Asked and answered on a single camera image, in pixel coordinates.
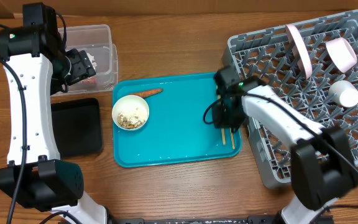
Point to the orange carrot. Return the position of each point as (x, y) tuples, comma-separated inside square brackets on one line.
[(147, 93)]

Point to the cream bowl with food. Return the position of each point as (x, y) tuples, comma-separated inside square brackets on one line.
[(130, 112)]

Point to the black rectangular tray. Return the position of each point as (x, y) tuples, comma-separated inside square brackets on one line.
[(77, 127)]

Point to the light wooden chopstick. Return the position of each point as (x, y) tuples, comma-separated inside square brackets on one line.
[(223, 136)]

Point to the teal plastic tray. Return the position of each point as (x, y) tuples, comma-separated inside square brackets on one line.
[(175, 131)]

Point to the small white cup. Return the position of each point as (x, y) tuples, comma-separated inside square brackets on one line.
[(344, 93)]

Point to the grey dishwasher rack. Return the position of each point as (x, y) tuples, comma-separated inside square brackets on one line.
[(268, 55)]

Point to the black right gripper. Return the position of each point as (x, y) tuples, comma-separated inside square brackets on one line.
[(219, 121)]

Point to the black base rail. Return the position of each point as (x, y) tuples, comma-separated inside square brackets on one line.
[(253, 219)]

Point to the pink shallow bowl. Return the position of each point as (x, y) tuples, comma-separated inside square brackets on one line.
[(341, 53)]

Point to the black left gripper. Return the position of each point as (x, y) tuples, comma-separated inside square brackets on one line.
[(82, 65)]

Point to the red foil wrapper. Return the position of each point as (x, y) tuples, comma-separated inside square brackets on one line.
[(91, 81)]

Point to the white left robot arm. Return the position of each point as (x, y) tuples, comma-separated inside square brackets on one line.
[(37, 66)]

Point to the clear plastic bin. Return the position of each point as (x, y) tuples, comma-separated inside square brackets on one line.
[(97, 41)]

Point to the white napkin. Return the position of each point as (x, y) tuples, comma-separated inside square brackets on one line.
[(92, 60)]

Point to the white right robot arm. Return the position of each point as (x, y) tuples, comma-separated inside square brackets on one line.
[(323, 174)]

